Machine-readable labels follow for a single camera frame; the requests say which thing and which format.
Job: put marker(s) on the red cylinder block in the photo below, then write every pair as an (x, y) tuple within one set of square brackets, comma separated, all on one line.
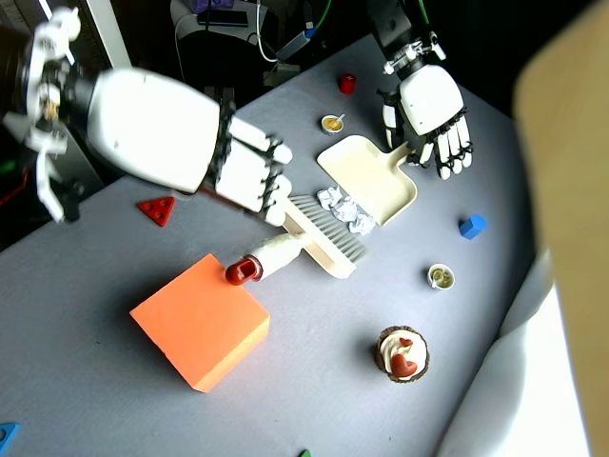
[(347, 84)]

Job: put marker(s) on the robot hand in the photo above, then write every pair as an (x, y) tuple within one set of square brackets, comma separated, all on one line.
[(430, 102), (152, 124)]

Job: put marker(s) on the tan wooden board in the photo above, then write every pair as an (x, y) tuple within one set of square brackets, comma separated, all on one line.
[(571, 190)]

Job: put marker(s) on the grey plug adapter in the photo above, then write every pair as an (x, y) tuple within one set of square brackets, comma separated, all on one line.
[(295, 44)]

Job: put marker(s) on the cream plastic dustpan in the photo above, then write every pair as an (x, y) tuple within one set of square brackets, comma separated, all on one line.
[(371, 176)]

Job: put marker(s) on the blue hexagonal block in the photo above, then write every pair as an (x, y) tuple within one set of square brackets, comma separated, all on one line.
[(472, 226)]

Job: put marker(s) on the white cloth backdrop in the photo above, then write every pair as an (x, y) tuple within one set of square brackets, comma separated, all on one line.
[(514, 371)]

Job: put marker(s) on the orange foam block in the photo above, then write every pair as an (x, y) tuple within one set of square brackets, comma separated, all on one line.
[(190, 314)]

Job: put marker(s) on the toy cupcake with white frosting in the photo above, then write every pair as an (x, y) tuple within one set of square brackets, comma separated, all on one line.
[(402, 354)]

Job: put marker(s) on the crumpled white paper ball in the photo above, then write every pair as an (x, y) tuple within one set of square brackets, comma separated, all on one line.
[(346, 209), (362, 224), (329, 197)]

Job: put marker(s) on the blue block with holes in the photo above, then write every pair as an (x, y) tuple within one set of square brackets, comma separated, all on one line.
[(7, 438)]

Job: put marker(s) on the small bowl of yellow food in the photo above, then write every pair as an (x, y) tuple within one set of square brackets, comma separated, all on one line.
[(331, 125)]

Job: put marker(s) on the tiny white spoon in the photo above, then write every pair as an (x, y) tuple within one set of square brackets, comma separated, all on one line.
[(434, 281), (339, 117)]

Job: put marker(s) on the red triangle block with holes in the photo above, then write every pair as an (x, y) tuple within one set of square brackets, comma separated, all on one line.
[(157, 208)]

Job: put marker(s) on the grey tablecloth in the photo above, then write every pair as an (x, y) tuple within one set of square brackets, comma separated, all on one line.
[(95, 285)]

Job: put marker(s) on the white frame post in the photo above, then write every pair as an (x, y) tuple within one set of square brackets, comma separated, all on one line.
[(110, 33)]

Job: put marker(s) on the small bowl of greenish soup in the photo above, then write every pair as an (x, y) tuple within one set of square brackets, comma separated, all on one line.
[(441, 277)]

